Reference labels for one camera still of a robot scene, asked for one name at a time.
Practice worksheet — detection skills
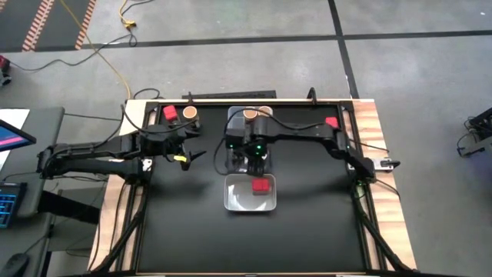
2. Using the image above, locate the black computer mouse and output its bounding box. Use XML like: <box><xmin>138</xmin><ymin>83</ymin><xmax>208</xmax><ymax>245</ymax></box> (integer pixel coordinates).
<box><xmin>0</xmin><ymin>253</ymin><xmax>23</xmax><ymax>277</ymax></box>

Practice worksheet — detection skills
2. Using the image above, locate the black floor cable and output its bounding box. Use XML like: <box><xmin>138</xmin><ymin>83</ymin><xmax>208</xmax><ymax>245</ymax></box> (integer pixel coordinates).
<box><xmin>7</xmin><ymin>28</ymin><xmax>138</xmax><ymax>73</ymax></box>

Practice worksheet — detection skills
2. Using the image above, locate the angled computer monitor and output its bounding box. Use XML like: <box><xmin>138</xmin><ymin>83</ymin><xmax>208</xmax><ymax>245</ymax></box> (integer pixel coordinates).
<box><xmin>0</xmin><ymin>118</ymin><xmax>38</xmax><ymax>153</ymax></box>

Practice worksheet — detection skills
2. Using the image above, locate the clear plastic bin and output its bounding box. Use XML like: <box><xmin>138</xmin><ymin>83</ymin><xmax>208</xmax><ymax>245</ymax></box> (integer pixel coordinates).
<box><xmin>224</xmin><ymin>138</ymin><xmax>274</xmax><ymax>175</ymax></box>
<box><xmin>227</xmin><ymin>105</ymin><xmax>274</xmax><ymax>142</ymax></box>

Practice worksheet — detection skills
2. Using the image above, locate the white paper sheet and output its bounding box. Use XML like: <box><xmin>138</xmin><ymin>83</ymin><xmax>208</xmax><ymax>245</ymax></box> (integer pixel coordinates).
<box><xmin>0</xmin><ymin>108</ymin><xmax>31</xmax><ymax>170</ymax></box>

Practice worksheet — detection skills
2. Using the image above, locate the red and black device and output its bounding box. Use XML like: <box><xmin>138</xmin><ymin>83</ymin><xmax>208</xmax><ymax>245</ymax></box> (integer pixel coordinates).
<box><xmin>0</xmin><ymin>55</ymin><xmax>12</xmax><ymax>88</ymax></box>

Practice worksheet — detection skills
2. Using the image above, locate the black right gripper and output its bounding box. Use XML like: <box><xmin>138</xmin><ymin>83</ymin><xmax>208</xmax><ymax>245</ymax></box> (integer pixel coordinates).
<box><xmin>244</xmin><ymin>148</ymin><xmax>271</xmax><ymax>179</ymax></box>

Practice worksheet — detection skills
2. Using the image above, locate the black orange striped floor mat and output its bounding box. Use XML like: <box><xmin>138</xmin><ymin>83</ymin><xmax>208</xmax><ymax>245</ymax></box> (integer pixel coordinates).
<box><xmin>0</xmin><ymin>0</ymin><xmax>97</xmax><ymax>53</ymax></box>

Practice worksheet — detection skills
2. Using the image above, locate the thin yellow cable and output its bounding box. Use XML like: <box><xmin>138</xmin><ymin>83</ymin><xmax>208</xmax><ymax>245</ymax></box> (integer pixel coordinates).
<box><xmin>57</xmin><ymin>0</ymin><xmax>134</xmax><ymax>100</ymax></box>

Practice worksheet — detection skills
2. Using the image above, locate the white plastic bin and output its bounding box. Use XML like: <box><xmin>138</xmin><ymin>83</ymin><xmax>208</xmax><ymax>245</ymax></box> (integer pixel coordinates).
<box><xmin>223</xmin><ymin>173</ymin><xmax>278</xmax><ymax>213</ymax></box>

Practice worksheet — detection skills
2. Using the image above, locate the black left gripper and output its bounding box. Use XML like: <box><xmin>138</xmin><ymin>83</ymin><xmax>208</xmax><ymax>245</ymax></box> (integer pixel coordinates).
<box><xmin>161</xmin><ymin>128</ymin><xmax>208</xmax><ymax>172</ymax></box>

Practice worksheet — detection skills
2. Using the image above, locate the long black power strip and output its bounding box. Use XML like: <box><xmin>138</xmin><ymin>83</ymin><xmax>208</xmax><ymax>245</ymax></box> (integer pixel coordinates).
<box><xmin>181</xmin><ymin>90</ymin><xmax>278</xmax><ymax>101</ymax></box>

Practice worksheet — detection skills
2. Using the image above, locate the black desk beam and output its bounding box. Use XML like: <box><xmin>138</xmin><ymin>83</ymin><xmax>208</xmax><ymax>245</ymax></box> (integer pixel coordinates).
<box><xmin>37</xmin><ymin>189</ymin><xmax>101</xmax><ymax>226</ymax></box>

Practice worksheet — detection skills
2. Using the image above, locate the backlit computer keyboard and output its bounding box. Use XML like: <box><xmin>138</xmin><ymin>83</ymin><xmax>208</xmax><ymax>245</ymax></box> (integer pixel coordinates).
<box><xmin>0</xmin><ymin>182</ymin><xmax>28</xmax><ymax>230</ymax></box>

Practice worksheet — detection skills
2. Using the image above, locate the yellow extension cord with plug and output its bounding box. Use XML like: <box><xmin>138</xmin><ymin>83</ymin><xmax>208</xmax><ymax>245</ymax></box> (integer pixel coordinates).
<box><xmin>118</xmin><ymin>0</ymin><xmax>155</xmax><ymax>30</ymax></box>

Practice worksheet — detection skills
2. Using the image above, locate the laptop computer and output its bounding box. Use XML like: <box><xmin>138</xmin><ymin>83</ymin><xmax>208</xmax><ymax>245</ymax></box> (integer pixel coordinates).
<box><xmin>0</xmin><ymin>106</ymin><xmax>65</xmax><ymax>220</ymax></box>

